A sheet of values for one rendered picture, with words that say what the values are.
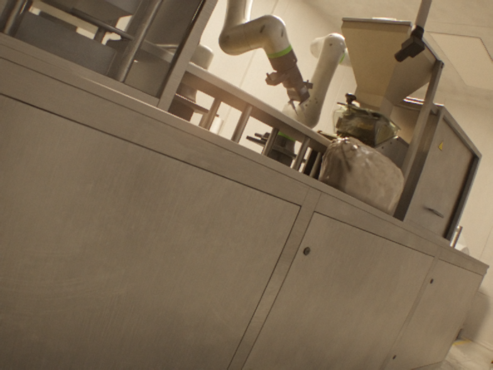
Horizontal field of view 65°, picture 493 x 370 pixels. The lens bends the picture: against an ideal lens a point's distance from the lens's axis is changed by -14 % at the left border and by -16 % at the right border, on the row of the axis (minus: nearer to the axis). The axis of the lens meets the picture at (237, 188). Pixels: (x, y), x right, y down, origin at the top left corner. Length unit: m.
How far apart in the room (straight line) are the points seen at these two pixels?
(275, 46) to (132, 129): 0.77
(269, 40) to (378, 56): 0.53
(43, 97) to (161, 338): 0.57
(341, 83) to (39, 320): 4.76
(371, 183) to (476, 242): 3.88
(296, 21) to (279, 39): 3.26
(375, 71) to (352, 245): 0.78
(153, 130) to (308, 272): 0.60
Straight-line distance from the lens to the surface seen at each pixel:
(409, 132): 1.95
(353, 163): 1.35
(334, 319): 1.40
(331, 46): 2.21
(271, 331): 1.20
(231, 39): 1.46
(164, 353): 1.02
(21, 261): 0.79
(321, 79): 2.16
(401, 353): 2.07
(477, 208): 5.29
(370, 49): 1.81
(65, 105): 0.73
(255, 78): 4.36
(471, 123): 5.65
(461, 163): 2.33
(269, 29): 1.42
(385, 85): 1.77
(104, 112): 0.75
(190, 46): 1.00
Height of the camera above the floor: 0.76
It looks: 3 degrees down
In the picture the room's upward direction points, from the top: 22 degrees clockwise
